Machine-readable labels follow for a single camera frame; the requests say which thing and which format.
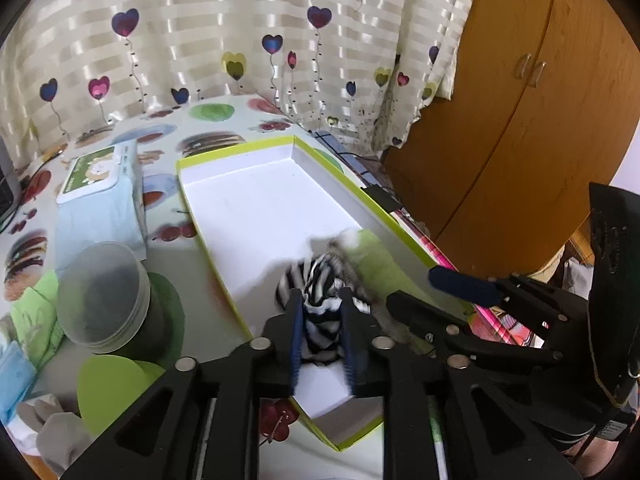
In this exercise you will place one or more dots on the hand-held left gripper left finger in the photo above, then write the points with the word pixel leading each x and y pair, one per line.
pixel 296 332

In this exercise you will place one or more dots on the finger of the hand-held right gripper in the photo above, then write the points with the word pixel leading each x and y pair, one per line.
pixel 460 282
pixel 425 317

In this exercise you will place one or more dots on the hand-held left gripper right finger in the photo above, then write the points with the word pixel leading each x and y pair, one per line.
pixel 350 347

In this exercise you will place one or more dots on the black white striped cloth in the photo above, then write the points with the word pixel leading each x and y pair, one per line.
pixel 320 280

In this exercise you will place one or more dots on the green-edged white box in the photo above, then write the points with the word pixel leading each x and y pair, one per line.
pixel 260 200

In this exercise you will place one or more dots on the grey cloth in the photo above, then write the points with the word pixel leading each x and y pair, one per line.
pixel 62 435

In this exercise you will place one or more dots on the blue face mask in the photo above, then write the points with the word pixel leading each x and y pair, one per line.
pixel 15 375

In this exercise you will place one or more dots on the pink striped cloth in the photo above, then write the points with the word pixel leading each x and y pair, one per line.
pixel 435 245

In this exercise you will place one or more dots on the food print tablecloth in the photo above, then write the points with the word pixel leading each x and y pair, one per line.
pixel 190 270

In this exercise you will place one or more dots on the wooden wardrobe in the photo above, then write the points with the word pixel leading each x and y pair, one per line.
pixel 525 135

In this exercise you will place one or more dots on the clear round plastic container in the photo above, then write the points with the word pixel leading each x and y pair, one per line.
pixel 100 300

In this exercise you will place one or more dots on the wet wipes pack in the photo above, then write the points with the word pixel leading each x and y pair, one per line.
pixel 100 210

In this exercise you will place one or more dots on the light green cloth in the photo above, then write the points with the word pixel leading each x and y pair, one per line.
pixel 35 320

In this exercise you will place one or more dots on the heart print striped curtain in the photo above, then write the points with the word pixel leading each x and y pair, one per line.
pixel 225 20

